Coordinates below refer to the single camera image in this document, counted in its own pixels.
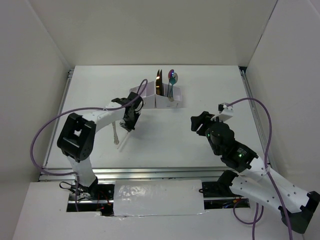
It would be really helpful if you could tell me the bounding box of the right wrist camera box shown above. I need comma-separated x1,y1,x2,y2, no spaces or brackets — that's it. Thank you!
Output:
210,102,234,122

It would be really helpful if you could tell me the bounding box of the silver ornate knife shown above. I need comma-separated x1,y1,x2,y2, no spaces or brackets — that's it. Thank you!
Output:
112,121,120,145

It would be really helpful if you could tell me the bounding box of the white left utensil organizer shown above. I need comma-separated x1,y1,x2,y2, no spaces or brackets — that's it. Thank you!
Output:
129,81,156,109

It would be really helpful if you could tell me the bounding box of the iridescent rainbow spoon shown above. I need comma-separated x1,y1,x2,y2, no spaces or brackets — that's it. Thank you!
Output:
167,69,175,97

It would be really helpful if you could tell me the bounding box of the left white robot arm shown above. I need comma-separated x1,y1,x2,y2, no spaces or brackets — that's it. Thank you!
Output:
57,92,144,200

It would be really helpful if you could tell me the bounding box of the white right utensil organizer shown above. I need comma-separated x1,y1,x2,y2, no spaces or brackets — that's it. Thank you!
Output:
155,83,183,109

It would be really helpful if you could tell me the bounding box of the aluminium rail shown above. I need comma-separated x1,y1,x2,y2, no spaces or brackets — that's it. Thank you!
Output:
238,66,279,172
39,163,251,181

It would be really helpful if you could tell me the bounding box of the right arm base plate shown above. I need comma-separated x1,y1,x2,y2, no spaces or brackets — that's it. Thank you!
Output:
198,170,240,198

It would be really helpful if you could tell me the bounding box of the aluminium front rail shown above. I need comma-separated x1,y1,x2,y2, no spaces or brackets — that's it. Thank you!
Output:
39,163,251,181

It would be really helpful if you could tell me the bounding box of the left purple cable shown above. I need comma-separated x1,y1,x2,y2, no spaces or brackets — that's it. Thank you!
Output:
29,78,149,212

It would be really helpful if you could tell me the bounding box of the black knife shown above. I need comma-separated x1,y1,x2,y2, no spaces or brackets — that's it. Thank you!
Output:
159,69,165,97

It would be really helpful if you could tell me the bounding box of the silver ornate spoon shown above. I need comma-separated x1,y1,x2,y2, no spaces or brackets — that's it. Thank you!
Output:
172,72,178,84

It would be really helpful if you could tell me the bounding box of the white chopstick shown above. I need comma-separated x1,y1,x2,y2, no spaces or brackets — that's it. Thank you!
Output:
117,132,130,152

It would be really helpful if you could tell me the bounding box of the gold knife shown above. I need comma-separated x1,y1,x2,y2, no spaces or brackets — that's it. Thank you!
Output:
155,69,161,96

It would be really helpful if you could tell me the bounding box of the purple cable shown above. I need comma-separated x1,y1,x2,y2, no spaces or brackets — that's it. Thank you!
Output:
29,78,149,212
223,97,294,240

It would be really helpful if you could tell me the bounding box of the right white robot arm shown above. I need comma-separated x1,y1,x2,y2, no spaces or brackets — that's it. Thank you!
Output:
190,111,320,234

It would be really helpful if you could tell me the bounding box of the teal spoon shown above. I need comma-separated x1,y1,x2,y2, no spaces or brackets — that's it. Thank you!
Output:
168,76,177,98

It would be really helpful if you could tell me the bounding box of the white utensil organizer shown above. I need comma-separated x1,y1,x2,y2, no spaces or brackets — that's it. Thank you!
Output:
129,81,156,109
155,83,183,109

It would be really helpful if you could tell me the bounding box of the white cover plate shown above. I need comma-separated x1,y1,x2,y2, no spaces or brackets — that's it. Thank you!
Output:
113,179,205,217

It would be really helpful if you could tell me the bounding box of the aluminium right rail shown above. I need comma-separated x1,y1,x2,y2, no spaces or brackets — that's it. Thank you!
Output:
238,66,279,172

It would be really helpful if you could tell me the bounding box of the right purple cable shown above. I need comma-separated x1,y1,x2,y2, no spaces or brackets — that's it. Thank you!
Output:
223,97,294,240

